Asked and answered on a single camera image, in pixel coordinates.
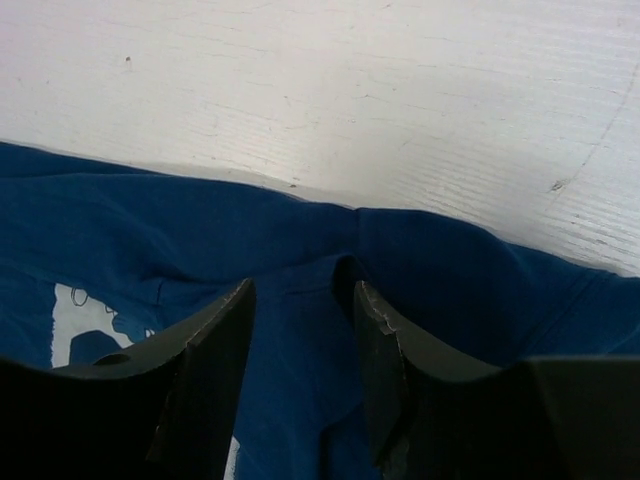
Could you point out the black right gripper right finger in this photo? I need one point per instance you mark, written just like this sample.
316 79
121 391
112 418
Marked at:
434 412

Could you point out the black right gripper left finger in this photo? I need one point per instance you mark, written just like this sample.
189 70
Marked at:
163 408

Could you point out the blue printed t shirt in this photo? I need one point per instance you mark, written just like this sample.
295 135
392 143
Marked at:
95 257

